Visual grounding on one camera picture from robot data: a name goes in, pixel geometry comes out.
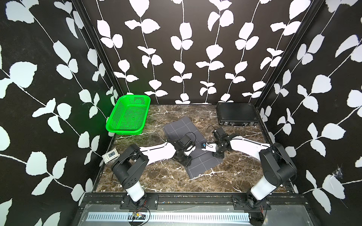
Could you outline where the grey checked pillowcase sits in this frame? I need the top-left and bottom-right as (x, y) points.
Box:
(164, 116), (223, 179)

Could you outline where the green plastic basket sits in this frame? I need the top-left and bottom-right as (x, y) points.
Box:
(106, 95), (151, 135)

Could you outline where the black hard carrying case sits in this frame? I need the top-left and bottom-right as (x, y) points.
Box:
(216, 102), (259, 127)

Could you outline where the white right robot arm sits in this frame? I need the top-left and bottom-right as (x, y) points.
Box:
(206, 128), (297, 210)

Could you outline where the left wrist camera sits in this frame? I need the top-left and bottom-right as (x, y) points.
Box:
(185, 146), (199, 158)

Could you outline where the white slotted cable duct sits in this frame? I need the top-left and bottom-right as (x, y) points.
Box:
(86, 212), (250, 224)

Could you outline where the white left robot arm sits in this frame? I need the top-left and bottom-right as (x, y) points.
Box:
(111, 132), (196, 205)

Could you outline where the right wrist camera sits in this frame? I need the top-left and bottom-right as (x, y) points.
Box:
(201, 143), (217, 153)

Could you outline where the small circuit board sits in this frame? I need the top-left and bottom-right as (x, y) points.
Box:
(130, 212), (147, 221)

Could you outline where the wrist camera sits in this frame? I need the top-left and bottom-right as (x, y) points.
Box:
(201, 143), (217, 153)
(185, 146), (199, 158)

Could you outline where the black front mounting rail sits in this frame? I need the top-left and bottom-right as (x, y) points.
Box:
(80, 193), (309, 212)

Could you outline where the small white digital meter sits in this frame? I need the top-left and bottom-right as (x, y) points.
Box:
(102, 148), (120, 164)

